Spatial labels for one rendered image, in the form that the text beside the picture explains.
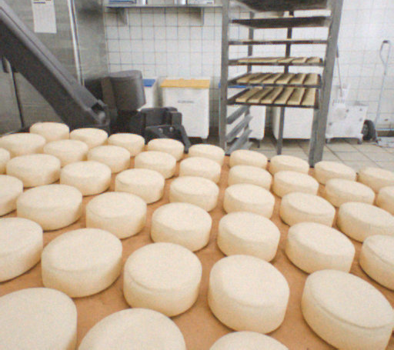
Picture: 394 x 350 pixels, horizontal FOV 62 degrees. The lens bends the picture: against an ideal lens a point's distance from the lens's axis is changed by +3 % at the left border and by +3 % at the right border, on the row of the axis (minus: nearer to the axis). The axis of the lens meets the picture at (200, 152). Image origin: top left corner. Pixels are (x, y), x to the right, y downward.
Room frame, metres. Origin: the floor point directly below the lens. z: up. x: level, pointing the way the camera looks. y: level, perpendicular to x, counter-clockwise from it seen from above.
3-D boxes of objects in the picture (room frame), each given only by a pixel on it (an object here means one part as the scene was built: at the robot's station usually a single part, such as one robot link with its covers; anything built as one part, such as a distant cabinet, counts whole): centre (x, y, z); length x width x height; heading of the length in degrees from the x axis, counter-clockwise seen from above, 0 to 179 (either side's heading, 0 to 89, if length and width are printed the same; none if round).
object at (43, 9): (3.44, 1.51, 1.39); 0.22 x 0.03 x 0.31; 86
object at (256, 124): (3.86, -0.50, 0.38); 0.64 x 0.54 x 0.77; 175
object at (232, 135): (1.83, -0.24, 0.69); 0.64 x 0.03 x 0.03; 161
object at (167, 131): (0.49, 0.04, 0.96); 0.09 x 0.07 x 0.07; 37
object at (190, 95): (3.91, 0.15, 0.38); 0.64 x 0.54 x 0.77; 177
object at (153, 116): (0.55, 0.09, 0.98); 0.07 x 0.07 x 0.10; 37
